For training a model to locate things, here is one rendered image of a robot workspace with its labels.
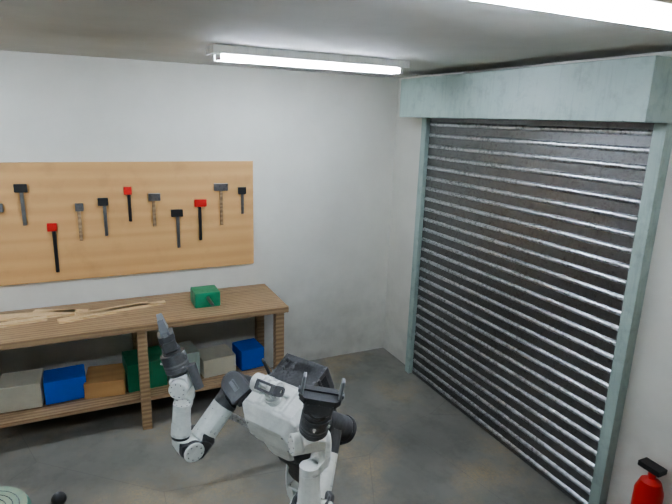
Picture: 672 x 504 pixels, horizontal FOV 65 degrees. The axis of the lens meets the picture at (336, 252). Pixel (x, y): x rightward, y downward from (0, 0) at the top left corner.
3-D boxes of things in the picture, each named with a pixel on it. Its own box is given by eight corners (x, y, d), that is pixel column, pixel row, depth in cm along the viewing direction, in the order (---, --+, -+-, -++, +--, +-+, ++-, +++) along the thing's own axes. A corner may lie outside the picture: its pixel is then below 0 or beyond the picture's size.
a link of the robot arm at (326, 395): (342, 410, 145) (334, 440, 151) (343, 385, 154) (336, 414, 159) (297, 403, 145) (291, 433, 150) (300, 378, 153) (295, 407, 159)
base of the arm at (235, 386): (227, 395, 214) (242, 370, 216) (253, 412, 210) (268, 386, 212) (213, 392, 200) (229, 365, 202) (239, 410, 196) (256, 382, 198)
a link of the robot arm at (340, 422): (330, 455, 184) (337, 415, 190) (348, 457, 178) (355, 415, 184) (306, 447, 177) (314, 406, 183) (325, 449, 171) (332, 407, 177)
